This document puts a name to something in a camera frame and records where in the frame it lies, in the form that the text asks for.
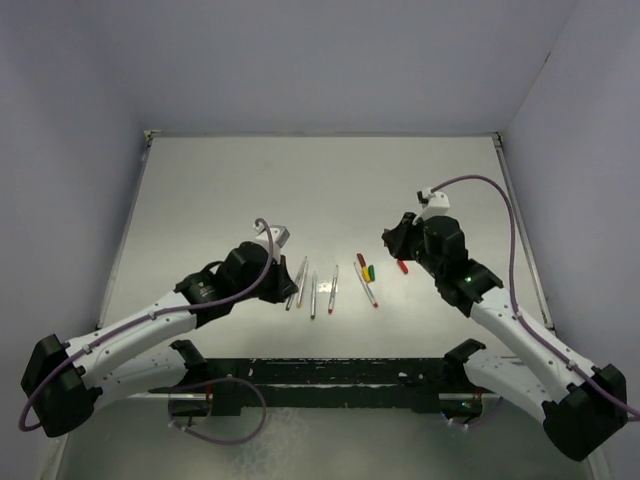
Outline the white pen purple end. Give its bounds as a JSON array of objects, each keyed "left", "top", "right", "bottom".
[{"left": 285, "top": 285, "right": 299, "bottom": 311}]

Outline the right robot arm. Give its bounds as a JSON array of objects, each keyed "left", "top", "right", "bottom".
[{"left": 382, "top": 213, "right": 629, "bottom": 461}]

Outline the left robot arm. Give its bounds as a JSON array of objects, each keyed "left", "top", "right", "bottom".
[{"left": 18, "top": 233, "right": 297, "bottom": 438}]

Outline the red pen cap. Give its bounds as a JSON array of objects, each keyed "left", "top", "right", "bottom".
[{"left": 397, "top": 260, "right": 409, "bottom": 275}]

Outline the white pen yellow end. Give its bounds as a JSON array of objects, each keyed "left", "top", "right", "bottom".
[{"left": 296, "top": 257, "right": 308, "bottom": 308}]

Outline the white pen green end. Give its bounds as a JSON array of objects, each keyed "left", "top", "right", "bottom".
[{"left": 310, "top": 270, "right": 318, "bottom": 321}]

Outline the white pen red end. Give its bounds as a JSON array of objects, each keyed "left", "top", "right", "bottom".
[{"left": 327, "top": 264, "right": 339, "bottom": 315}]

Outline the white pen brown tip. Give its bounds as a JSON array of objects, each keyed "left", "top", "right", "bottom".
[{"left": 353, "top": 262, "right": 379, "bottom": 308}]

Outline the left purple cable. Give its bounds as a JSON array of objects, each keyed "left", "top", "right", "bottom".
[{"left": 18, "top": 217, "right": 275, "bottom": 434}]

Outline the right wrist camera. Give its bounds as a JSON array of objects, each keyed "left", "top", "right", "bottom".
[{"left": 416, "top": 188, "right": 450, "bottom": 220}]

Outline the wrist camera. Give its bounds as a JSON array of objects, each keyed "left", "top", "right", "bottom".
[
  {"left": 416, "top": 188, "right": 450, "bottom": 220},
  {"left": 253, "top": 222, "right": 290, "bottom": 249}
]

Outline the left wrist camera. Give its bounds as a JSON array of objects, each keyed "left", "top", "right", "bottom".
[{"left": 253, "top": 222, "right": 290, "bottom": 249}]

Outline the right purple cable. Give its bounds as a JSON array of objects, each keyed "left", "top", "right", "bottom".
[{"left": 429, "top": 174, "right": 640, "bottom": 416}]

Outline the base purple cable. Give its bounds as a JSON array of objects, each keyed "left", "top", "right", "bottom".
[{"left": 167, "top": 375, "right": 268, "bottom": 445}]

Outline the black base frame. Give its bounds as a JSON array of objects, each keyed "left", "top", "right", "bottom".
[{"left": 169, "top": 339, "right": 485, "bottom": 417}]

